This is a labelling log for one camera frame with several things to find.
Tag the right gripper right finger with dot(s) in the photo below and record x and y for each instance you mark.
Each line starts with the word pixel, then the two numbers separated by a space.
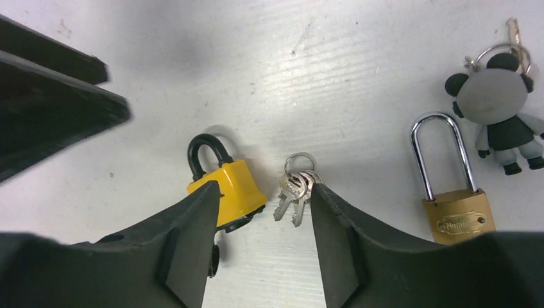
pixel 365 262

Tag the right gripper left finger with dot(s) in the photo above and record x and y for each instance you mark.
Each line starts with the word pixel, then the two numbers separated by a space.
pixel 162 261

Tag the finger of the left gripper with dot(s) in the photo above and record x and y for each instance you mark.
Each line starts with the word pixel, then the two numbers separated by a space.
pixel 44 112
pixel 35 47

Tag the yellow padlock with keys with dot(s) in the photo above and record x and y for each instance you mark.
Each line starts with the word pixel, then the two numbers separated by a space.
pixel 240 198

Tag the small brass padlock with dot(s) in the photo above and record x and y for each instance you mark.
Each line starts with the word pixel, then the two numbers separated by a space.
pixel 454 216

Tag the silver keys on ring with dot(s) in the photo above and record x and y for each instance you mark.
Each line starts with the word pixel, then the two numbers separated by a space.
pixel 296 189

